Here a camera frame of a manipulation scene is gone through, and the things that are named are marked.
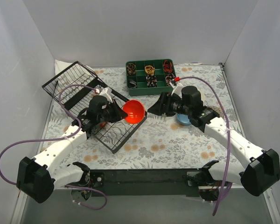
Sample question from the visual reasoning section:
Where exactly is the orange black rolled band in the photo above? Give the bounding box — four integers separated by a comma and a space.
163, 60, 173, 74

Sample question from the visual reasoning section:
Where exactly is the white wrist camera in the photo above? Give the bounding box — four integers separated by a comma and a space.
95, 87, 112, 103
170, 77, 184, 96

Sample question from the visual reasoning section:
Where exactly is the white cloth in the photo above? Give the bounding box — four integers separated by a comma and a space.
54, 60, 98, 81

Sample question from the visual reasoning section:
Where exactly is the brown lattice patterned bowl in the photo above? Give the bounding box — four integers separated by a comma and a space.
210, 106, 224, 118

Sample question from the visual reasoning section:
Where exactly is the aluminium frame rail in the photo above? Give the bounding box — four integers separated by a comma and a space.
10, 169, 280, 224

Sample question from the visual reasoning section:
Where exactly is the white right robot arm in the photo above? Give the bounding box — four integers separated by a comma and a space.
148, 86, 280, 196

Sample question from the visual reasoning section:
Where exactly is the blue bowl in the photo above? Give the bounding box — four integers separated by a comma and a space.
176, 114, 191, 126

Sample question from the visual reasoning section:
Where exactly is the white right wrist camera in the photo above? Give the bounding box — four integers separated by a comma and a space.
170, 77, 184, 96

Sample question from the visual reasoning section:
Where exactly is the brown spotted rolled band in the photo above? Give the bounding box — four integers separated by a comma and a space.
126, 63, 136, 76

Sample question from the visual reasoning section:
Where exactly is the green compartment tray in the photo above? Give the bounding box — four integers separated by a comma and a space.
126, 59, 176, 96

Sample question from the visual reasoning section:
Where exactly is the pink floral rolled band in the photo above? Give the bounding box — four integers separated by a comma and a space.
165, 73, 176, 86

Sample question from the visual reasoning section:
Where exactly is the yellow rolled band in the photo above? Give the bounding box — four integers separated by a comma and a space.
145, 65, 155, 74

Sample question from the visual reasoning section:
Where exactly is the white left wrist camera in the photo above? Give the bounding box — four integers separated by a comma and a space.
95, 87, 112, 103

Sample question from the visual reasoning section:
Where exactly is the white bowl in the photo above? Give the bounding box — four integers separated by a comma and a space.
200, 92, 205, 102

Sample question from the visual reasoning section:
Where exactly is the grey white item in tray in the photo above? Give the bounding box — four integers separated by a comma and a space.
127, 79, 137, 89

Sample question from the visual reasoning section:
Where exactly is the black base bar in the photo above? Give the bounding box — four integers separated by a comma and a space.
84, 168, 227, 198

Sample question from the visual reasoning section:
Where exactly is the black wire dish rack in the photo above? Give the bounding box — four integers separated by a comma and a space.
42, 61, 148, 154

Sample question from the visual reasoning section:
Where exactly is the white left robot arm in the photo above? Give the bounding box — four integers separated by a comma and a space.
16, 96, 128, 203

